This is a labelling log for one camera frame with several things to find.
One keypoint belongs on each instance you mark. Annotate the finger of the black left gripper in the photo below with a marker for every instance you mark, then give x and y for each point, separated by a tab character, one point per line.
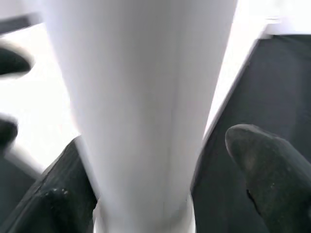
12	61
7	133

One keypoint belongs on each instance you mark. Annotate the white plastic table leg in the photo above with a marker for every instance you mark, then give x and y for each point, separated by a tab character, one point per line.
136	97

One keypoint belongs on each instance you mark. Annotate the white plastic children table top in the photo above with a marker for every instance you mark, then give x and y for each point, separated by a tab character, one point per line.
48	97

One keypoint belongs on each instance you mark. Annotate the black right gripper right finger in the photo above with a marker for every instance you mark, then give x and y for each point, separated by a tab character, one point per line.
274	182

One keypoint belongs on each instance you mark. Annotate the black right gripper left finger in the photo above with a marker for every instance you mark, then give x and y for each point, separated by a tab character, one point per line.
53	194

